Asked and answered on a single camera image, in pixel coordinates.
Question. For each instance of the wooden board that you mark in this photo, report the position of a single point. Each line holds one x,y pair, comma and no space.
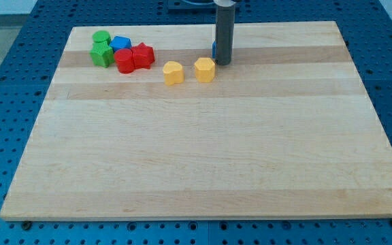
286,131

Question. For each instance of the yellow heart block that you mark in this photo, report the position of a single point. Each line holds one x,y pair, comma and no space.
173,73

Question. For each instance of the yellow hexagon block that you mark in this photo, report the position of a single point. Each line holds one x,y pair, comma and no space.
205,69

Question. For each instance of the red star block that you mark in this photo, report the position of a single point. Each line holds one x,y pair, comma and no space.
143,56

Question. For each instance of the red cylinder block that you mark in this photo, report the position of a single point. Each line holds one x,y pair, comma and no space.
124,60

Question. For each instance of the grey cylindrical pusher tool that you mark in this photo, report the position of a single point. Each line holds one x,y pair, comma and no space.
224,30

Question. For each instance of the blue pentagon block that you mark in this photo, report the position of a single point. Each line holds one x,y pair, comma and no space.
119,42

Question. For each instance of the green star block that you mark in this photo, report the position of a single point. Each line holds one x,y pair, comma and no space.
102,54

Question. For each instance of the green cylinder block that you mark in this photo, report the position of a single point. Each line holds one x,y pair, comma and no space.
101,36

